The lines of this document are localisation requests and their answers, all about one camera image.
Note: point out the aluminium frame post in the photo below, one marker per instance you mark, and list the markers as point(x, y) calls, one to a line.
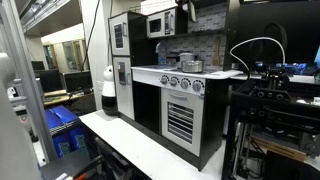
point(16, 47)

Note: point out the wooden spatula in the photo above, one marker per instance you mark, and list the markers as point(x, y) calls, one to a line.
point(216, 56)

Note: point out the toy microwave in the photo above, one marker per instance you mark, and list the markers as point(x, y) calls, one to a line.
point(161, 24)

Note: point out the grey toy coffee maker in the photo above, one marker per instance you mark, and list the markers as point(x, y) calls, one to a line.
point(186, 56)

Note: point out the white and black robot speaker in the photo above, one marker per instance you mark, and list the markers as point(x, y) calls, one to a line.
point(109, 101)

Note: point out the black computer monitor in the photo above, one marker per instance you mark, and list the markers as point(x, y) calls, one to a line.
point(77, 81)

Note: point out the steel pot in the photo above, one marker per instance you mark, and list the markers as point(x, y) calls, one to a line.
point(192, 66)

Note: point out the toy kitchen playset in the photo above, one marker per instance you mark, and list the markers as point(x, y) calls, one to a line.
point(182, 111)

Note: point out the blue storage box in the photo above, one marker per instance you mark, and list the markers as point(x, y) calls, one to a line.
point(60, 117)

